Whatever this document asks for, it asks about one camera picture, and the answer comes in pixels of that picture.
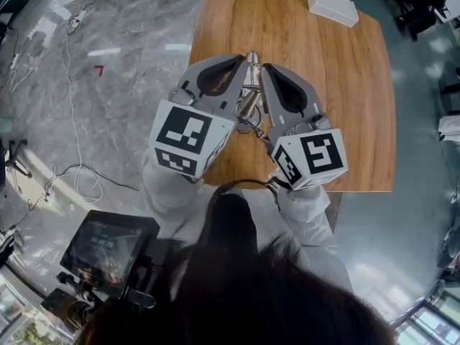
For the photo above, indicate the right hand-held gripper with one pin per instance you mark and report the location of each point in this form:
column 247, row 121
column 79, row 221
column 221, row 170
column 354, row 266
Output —
column 316, row 153

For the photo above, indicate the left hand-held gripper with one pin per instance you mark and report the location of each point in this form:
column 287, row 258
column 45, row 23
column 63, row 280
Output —
column 187, row 131

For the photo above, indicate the person's left forearm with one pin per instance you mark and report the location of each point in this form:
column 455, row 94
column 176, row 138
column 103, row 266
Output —
column 165, row 196

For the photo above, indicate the person's right forearm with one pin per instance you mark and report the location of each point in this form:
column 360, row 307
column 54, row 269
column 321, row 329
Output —
column 305, row 207

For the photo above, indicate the person's white coat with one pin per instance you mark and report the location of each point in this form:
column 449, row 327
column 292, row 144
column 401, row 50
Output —
column 273, row 225

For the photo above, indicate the wooden table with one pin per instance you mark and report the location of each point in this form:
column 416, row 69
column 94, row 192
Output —
column 341, row 67

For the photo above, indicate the red floor tape mark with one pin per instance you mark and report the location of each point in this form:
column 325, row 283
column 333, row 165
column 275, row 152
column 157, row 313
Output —
column 100, row 69

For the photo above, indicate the black monitor screen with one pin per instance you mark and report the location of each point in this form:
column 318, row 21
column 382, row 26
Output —
column 104, row 250

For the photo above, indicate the white rectangular box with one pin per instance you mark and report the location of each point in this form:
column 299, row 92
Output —
column 332, row 5

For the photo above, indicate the white power strip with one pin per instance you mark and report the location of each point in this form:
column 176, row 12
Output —
column 80, row 16

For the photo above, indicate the black chair base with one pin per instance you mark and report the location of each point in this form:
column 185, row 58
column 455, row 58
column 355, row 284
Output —
column 14, row 160

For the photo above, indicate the black office chair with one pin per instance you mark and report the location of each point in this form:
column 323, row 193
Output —
column 417, row 9

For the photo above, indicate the black monitor mount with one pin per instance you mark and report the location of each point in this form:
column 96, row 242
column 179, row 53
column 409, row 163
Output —
column 158, row 257

